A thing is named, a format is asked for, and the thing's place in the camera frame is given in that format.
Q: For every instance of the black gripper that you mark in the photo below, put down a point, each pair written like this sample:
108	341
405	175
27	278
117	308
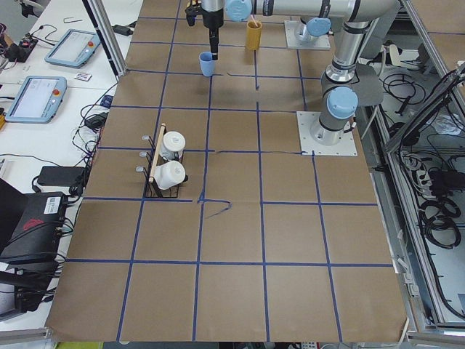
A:
212	19

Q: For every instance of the blue plastic cup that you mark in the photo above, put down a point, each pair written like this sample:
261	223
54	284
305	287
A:
207	64

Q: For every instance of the pink chopstick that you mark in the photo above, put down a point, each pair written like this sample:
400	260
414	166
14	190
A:
254	21

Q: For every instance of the bamboo chopstick holder cup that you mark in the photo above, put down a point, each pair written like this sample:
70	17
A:
253	35

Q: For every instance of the white mug far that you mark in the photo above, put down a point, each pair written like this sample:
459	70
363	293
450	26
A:
172	146

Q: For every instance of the white mug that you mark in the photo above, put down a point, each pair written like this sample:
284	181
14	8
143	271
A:
172	146
170	174

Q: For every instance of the teach pendant far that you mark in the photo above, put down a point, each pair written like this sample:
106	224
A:
74	49

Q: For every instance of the teach pendant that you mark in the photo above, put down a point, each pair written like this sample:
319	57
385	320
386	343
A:
38	100
74	49

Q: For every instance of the white mug near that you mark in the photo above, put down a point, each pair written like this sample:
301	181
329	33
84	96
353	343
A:
170	174

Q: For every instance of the teach pendant near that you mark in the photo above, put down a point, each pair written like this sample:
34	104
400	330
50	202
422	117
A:
38	100

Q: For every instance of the black power adapter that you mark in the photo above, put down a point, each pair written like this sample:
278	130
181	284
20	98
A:
60	176

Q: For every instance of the black computer box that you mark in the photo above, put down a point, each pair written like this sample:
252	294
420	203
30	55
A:
29	226

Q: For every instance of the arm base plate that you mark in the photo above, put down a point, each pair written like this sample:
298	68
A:
316	140
298	37

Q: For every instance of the aluminium frame post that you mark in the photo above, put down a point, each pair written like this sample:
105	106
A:
101	23

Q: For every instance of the black wire mug rack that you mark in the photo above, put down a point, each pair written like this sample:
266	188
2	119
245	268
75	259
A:
154	159

